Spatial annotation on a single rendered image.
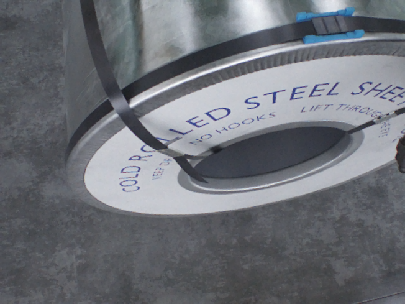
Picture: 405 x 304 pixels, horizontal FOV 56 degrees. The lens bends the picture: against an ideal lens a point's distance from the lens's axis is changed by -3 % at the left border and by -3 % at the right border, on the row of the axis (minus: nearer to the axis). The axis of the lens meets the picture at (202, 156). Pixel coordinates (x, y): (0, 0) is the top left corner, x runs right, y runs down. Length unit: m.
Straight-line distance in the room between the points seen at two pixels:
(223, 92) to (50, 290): 1.44
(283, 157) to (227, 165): 0.21
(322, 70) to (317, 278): 1.37
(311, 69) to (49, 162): 1.60
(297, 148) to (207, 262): 0.74
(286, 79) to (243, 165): 0.74
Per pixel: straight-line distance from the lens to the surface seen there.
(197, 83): 0.71
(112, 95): 0.76
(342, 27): 0.73
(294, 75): 0.77
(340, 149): 1.34
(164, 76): 0.72
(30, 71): 2.42
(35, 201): 2.07
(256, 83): 0.76
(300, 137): 1.48
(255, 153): 1.50
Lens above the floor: 1.89
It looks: 68 degrees down
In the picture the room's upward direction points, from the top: 10 degrees clockwise
